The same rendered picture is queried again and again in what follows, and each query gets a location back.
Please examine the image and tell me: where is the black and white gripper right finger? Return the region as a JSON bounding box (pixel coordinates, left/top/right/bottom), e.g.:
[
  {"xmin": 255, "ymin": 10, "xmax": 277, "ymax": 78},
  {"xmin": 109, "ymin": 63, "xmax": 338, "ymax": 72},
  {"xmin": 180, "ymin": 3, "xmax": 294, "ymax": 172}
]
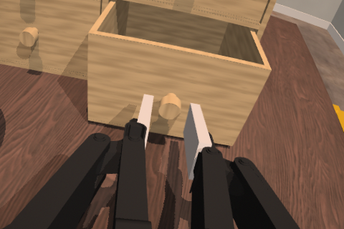
[{"xmin": 183, "ymin": 103, "xmax": 300, "ymax": 229}]

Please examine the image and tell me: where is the light wooden chest of drawers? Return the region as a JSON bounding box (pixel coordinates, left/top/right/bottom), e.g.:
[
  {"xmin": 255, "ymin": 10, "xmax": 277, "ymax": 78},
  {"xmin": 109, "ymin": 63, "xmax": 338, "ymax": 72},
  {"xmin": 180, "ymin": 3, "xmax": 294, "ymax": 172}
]
[{"xmin": 0, "ymin": 0, "xmax": 276, "ymax": 80}]

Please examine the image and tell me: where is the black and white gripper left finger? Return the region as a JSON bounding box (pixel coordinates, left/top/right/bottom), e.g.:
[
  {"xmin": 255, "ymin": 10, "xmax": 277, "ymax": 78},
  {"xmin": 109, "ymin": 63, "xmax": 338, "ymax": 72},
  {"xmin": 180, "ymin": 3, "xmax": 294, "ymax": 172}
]
[{"xmin": 2, "ymin": 94, "xmax": 153, "ymax": 229}]

